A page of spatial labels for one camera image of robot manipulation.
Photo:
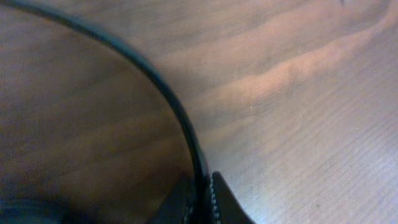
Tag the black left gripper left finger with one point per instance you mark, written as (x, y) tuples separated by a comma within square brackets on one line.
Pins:
[(178, 206)]

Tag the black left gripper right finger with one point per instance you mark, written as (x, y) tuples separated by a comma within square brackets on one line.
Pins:
[(225, 209)]

